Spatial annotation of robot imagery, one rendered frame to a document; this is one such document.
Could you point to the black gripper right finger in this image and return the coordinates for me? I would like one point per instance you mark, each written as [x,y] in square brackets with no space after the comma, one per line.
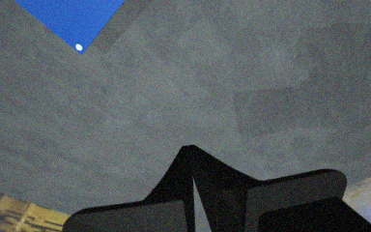
[234,201]

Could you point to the blue circuit board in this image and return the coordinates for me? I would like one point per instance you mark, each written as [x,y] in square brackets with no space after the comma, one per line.
[77,22]

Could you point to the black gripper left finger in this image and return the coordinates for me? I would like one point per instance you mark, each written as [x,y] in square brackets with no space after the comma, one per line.
[168,208]

